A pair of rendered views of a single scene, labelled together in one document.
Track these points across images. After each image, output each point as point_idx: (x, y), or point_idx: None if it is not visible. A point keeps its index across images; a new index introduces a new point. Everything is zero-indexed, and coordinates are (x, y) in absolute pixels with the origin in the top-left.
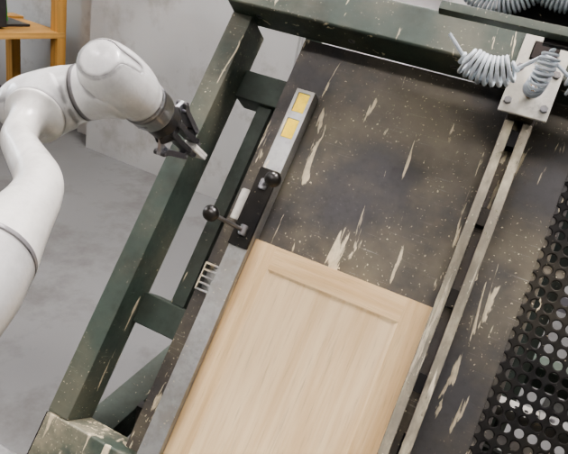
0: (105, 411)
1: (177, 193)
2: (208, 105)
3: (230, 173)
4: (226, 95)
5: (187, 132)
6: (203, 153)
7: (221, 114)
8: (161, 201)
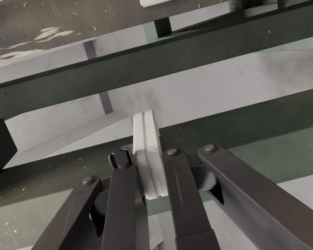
0: None
1: (239, 134)
2: (35, 205)
3: (128, 81)
4: None
5: (118, 218)
6: (140, 121)
7: (42, 170)
8: (281, 148)
